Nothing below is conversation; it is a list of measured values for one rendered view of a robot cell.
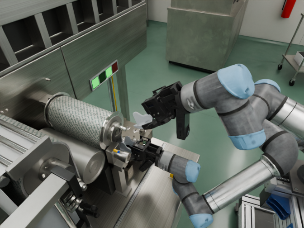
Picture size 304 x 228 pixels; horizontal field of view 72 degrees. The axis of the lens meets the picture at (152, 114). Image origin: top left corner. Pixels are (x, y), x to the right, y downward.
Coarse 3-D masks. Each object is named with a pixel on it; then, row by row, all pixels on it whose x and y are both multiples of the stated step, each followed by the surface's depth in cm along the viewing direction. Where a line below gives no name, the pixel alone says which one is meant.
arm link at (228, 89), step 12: (216, 72) 46; (228, 72) 43; (240, 72) 41; (204, 84) 46; (216, 84) 44; (228, 84) 42; (240, 84) 41; (252, 84) 44; (204, 96) 46; (216, 96) 45; (228, 96) 43; (240, 96) 43; (204, 108) 49; (216, 108) 47; (228, 108) 45
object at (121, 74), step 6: (120, 72) 164; (120, 78) 168; (120, 84) 172; (126, 84) 176; (120, 90) 177; (126, 90) 179; (120, 96) 181; (126, 96) 183; (120, 102) 186; (126, 102) 186; (126, 108) 189; (126, 114) 194
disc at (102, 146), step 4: (116, 112) 74; (120, 112) 77; (108, 116) 71; (112, 116) 73; (120, 116) 78; (108, 120) 71; (104, 124) 70; (104, 128) 70; (100, 132) 69; (100, 136) 69; (100, 140) 70; (108, 140) 75; (100, 144) 71; (104, 148) 74
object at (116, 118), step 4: (48, 112) 79; (48, 116) 80; (116, 116) 75; (112, 120) 73; (116, 120) 76; (120, 120) 79; (108, 124) 71; (104, 132) 71; (104, 136) 72; (104, 140) 72; (104, 144) 74; (108, 144) 76
